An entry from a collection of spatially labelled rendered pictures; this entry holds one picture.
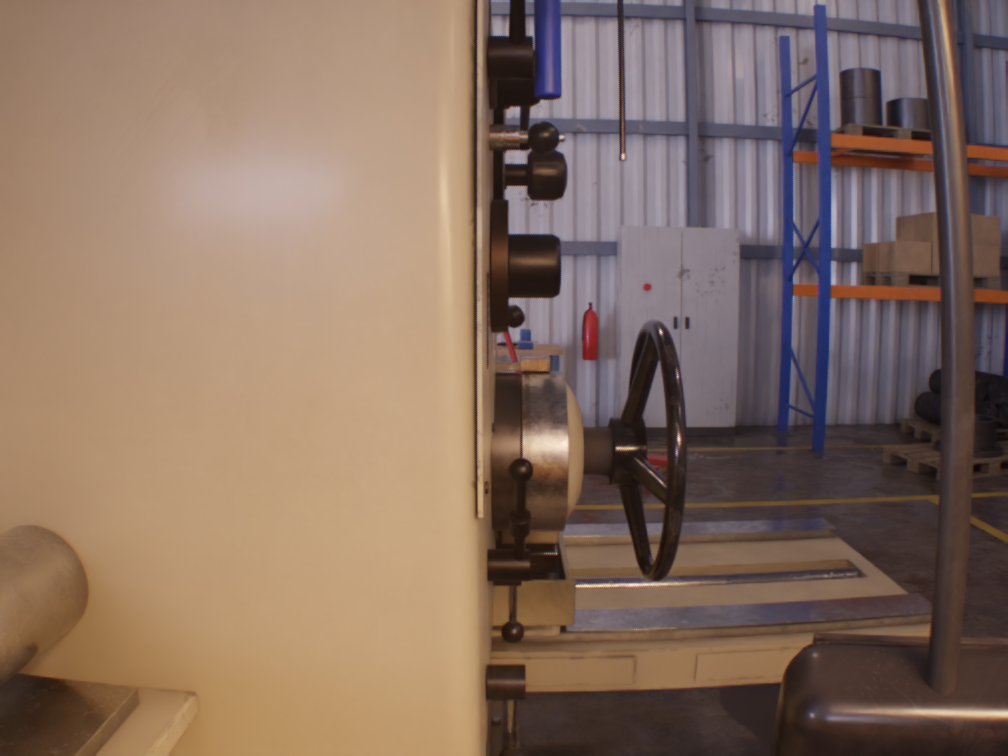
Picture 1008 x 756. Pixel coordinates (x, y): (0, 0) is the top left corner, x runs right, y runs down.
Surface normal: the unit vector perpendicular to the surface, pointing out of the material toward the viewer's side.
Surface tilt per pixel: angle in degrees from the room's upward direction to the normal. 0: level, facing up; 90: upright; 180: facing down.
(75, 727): 0
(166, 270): 90
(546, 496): 108
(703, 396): 90
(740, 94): 90
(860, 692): 36
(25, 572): 49
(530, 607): 90
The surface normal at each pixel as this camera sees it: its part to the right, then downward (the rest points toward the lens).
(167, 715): 0.00, -0.99
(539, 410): 0.00, -0.52
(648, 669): 0.00, 0.12
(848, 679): -0.09, -0.90
